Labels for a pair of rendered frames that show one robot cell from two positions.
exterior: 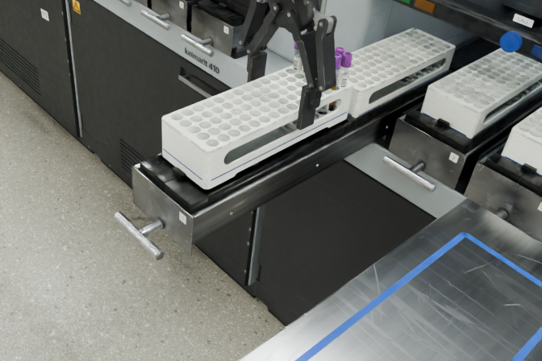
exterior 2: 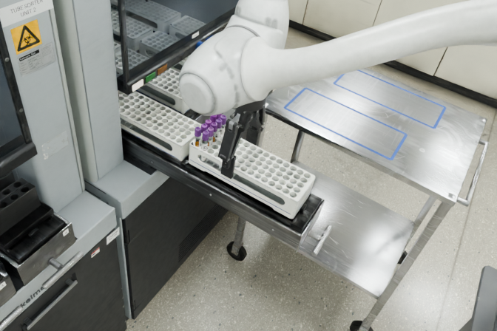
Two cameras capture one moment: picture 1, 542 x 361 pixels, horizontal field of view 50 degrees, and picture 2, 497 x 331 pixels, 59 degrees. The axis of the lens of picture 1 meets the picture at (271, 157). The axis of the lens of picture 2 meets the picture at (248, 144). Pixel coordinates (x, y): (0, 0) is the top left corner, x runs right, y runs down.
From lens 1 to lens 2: 1.24 m
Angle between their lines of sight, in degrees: 77
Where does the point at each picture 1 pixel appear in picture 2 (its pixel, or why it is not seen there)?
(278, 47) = (63, 202)
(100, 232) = not seen: outside the picture
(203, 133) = (300, 181)
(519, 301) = (313, 99)
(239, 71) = (86, 238)
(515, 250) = (285, 95)
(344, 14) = (107, 125)
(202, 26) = (36, 265)
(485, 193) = not seen: hidden behind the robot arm
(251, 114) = (266, 165)
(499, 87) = (170, 73)
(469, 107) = not seen: hidden behind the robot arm
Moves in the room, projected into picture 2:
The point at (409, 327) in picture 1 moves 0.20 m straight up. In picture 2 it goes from (344, 126) to (364, 69)
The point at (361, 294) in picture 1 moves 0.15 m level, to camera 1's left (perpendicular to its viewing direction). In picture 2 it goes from (338, 138) to (356, 176)
